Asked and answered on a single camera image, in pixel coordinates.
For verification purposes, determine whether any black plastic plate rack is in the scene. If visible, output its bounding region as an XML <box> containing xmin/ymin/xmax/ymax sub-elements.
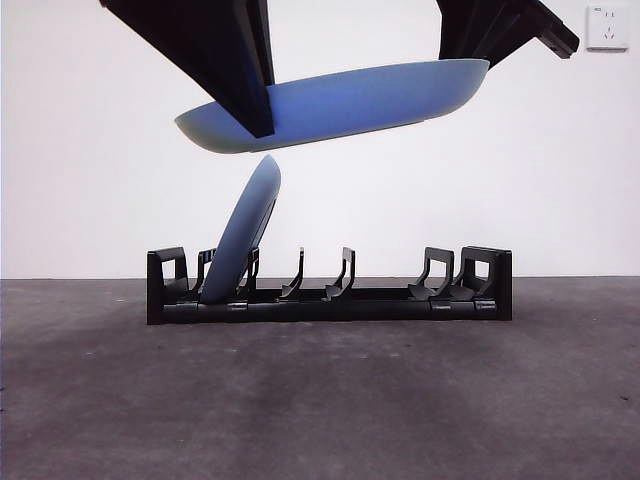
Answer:
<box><xmin>146</xmin><ymin>245</ymin><xmax>514</xmax><ymax>326</ymax></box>

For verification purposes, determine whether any green round plate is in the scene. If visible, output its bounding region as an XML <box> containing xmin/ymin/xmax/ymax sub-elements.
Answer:
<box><xmin>173</xmin><ymin>58</ymin><xmax>490</xmax><ymax>155</ymax></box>

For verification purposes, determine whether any white wall socket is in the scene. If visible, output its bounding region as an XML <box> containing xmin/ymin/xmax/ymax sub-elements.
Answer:
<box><xmin>585</xmin><ymin>5</ymin><xmax>630</xmax><ymax>52</ymax></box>

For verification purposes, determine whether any blue round plate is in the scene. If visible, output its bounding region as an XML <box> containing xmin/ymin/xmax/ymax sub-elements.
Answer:
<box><xmin>198</xmin><ymin>153</ymin><xmax>285</xmax><ymax>305</ymax></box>

